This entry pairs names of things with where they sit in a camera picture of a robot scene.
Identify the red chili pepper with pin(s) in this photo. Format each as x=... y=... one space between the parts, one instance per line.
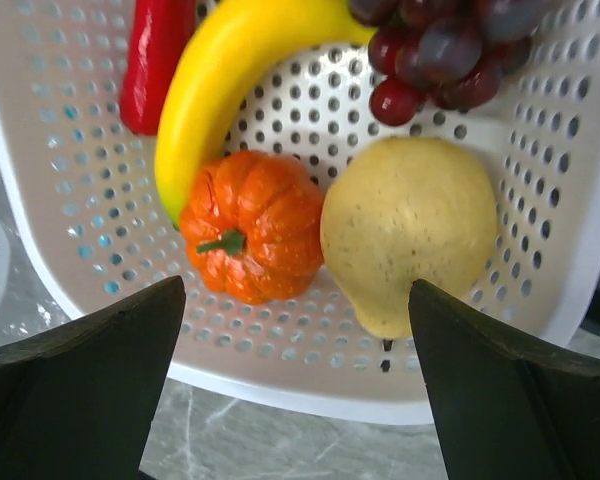
x=160 y=32

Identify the red grape bunch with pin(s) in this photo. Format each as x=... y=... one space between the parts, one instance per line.
x=452 y=53

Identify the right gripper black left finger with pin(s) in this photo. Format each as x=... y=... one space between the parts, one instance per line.
x=78 y=401

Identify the yellow banana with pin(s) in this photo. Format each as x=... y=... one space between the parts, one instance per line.
x=235 y=45

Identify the yellow pear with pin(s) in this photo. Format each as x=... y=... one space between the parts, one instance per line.
x=407 y=209

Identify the small orange pumpkin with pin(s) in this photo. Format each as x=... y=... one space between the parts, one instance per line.
x=251 y=226

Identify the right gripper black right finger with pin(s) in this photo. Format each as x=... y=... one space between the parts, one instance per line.
x=506 y=404

